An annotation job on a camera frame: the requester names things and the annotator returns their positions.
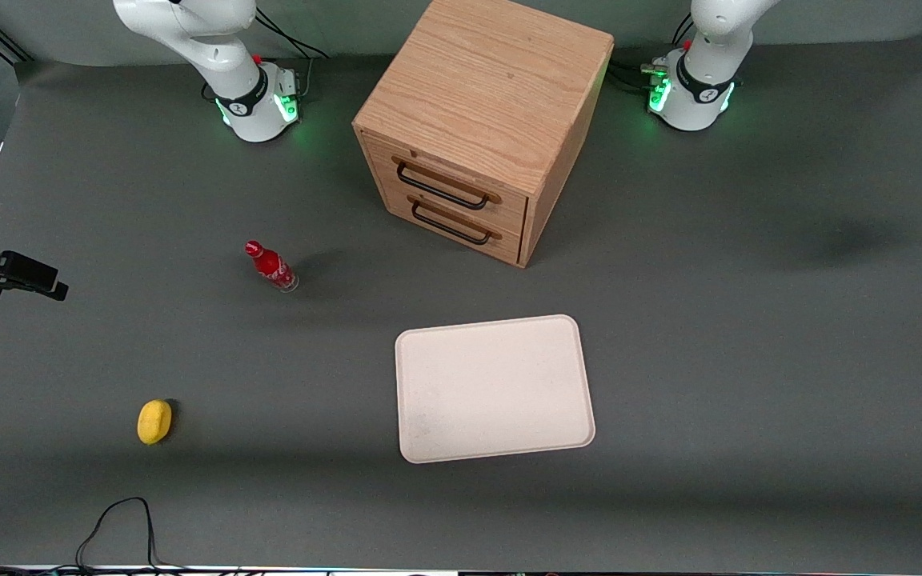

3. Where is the white rectangular tray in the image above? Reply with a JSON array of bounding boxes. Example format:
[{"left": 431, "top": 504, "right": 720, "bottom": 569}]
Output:
[{"left": 395, "top": 314, "right": 596, "bottom": 465}]

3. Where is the red cola bottle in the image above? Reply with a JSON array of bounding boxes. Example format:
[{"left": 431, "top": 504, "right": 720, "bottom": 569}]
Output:
[{"left": 244, "top": 239, "right": 300, "bottom": 294}]

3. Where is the wooden drawer cabinet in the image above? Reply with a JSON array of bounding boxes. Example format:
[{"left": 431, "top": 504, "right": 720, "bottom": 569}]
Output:
[{"left": 352, "top": 0, "right": 615, "bottom": 270}]

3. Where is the yellow lemon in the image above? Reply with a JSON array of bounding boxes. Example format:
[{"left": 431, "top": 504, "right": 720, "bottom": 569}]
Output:
[{"left": 137, "top": 398, "right": 174, "bottom": 446}]

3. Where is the black mounted device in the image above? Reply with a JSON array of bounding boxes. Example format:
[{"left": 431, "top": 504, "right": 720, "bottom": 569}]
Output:
[{"left": 0, "top": 223, "right": 70, "bottom": 302}]

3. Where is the black drawer handle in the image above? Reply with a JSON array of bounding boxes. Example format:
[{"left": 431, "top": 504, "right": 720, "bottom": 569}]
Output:
[
  {"left": 411, "top": 200, "right": 492, "bottom": 246},
  {"left": 395, "top": 161, "right": 491, "bottom": 211}
]

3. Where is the black left arm base cable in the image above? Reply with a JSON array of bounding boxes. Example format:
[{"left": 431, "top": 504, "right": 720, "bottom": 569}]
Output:
[{"left": 610, "top": 12, "right": 698, "bottom": 95}]

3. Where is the black arm base cable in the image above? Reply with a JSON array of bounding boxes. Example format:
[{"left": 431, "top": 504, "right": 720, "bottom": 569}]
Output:
[
  {"left": 255, "top": 6, "right": 331, "bottom": 95},
  {"left": 610, "top": 12, "right": 698, "bottom": 95}
]

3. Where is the black right arm base cable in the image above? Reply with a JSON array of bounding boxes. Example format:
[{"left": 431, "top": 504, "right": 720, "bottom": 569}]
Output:
[{"left": 255, "top": 6, "right": 331, "bottom": 95}]

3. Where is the black looped table cable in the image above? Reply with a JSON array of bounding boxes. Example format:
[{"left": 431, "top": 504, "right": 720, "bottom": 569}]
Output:
[{"left": 0, "top": 497, "right": 190, "bottom": 575}]

